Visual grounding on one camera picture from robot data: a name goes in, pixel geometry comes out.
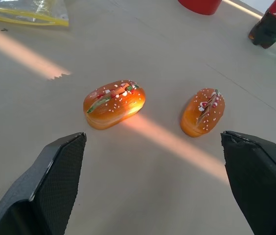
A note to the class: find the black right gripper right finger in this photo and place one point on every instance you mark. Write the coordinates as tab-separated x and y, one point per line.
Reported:
262	183

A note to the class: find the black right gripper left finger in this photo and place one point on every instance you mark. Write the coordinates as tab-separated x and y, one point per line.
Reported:
42	195

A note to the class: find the larger toy hot dog bun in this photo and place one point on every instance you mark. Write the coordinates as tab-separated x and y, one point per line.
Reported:
113	107

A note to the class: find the clear zip bag yellow seal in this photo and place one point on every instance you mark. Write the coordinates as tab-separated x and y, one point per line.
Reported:
18	9

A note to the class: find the smaller toy hot dog bun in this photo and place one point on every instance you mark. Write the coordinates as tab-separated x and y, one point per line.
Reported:
201	117

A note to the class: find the cola bottle red cap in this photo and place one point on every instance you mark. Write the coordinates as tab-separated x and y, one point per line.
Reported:
267	27

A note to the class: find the red tape roll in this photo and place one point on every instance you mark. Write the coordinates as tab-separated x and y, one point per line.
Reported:
199	6

